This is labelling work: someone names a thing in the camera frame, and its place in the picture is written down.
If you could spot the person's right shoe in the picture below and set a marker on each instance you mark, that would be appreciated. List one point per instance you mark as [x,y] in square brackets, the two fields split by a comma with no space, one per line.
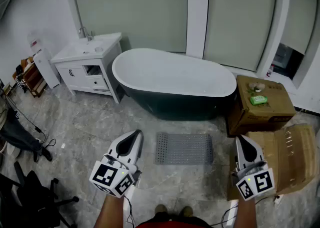
[186,211]

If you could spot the wide pale green roller blind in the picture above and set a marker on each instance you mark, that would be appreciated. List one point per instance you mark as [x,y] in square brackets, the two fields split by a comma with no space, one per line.
[135,9]

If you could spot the dark bathtub with white inside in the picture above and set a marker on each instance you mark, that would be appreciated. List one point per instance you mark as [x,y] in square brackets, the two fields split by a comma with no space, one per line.
[172,76]

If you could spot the green wipes packet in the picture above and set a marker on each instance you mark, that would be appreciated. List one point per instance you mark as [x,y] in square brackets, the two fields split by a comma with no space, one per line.
[258,100]

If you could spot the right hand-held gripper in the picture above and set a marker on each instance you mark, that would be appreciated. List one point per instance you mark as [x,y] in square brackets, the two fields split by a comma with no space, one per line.
[260,183]

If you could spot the flattened brown cardboard box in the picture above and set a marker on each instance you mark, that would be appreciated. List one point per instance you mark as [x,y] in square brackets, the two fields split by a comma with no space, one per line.
[292,156]

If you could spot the small white cup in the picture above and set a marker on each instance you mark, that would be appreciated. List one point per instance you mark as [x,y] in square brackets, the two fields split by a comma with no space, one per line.
[99,49]

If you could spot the person's red shirt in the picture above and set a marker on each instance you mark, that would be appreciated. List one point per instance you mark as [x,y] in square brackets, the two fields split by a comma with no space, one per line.
[172,224]

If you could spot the black office chair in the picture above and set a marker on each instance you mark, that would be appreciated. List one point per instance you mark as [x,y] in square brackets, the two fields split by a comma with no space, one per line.
[32,194]

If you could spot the white vanity cabinet with sink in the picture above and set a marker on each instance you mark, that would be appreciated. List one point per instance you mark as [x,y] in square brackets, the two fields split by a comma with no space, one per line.
[80,71]

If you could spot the person's left forearm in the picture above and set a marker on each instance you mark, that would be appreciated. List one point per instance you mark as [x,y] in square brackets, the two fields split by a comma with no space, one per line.
[108,212]

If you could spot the short pale green roller blind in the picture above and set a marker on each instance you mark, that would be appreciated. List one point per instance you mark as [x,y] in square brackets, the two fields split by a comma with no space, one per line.
[297,11]

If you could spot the chrome shower pipe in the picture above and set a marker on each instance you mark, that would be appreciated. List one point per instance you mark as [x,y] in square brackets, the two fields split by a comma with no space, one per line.
[77,1]

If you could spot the person's right forearm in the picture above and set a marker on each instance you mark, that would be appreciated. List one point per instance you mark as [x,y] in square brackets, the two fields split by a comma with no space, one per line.
[246,213]

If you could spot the chrome faucet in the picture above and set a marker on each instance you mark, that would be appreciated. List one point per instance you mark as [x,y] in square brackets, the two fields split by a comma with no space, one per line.
[86,34]

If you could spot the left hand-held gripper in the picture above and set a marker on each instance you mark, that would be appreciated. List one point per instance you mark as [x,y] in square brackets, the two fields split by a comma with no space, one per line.
[110,175]

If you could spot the closed brown cardboard box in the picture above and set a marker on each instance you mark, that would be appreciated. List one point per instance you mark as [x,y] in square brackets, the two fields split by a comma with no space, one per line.
[260,114]

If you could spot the tall narrow white cabinet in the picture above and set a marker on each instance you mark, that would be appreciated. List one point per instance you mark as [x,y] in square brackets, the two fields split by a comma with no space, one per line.
[46,69]

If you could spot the pale round bath items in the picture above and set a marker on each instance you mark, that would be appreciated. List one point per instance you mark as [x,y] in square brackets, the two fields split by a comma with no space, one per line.
[257,86]

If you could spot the grey marble floor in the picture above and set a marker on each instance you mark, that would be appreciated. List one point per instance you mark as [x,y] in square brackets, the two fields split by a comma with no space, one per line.
[87,121]

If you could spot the grey perforated bath mat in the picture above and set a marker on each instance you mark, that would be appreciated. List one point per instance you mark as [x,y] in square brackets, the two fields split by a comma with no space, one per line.
[183,148]

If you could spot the person's shoe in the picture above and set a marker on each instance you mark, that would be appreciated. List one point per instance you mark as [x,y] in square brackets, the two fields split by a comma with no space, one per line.
[160,209]
[45,154]
[186,211]

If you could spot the wooden shelf rack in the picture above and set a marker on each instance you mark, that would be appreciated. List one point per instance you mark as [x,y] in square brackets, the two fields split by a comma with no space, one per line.
[32,79]

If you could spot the person's left shoe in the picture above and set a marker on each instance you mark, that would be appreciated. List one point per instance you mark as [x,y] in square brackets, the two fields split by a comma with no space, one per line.
[160,209]

